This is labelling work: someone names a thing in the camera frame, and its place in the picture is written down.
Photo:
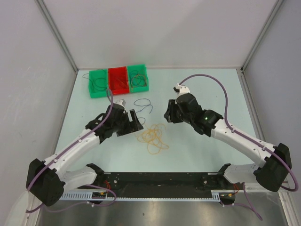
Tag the left green bin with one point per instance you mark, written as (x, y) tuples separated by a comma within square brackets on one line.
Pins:
[(99, 83)]

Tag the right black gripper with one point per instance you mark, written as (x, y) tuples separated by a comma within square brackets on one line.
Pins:
[(169, 114)]

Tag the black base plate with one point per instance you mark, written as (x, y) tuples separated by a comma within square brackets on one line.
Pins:
[(202, 180)]

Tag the grey cable duct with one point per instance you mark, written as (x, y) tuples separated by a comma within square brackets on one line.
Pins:
[(101, 196)]

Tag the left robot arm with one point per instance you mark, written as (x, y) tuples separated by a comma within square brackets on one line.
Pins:
[(49, 179)]

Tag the green bin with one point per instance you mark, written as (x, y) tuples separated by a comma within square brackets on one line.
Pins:
[(99, 83), (137, 78)]

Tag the right green bin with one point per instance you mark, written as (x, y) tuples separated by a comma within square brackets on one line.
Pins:
[(137, 78)]

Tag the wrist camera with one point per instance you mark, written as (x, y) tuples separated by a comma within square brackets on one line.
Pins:
[(181, 89), (121, 102)]

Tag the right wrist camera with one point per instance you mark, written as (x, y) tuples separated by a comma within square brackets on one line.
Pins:
[(181, 89)]

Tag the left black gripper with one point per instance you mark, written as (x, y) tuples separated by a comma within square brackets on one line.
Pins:
[(131, 126)]

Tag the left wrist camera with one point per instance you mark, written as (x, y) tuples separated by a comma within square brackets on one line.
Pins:
[(121, 102)]

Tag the red bin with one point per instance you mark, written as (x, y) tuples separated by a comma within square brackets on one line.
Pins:
[(118, 80)]

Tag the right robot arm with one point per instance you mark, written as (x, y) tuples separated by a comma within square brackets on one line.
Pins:
[(270, 163)]

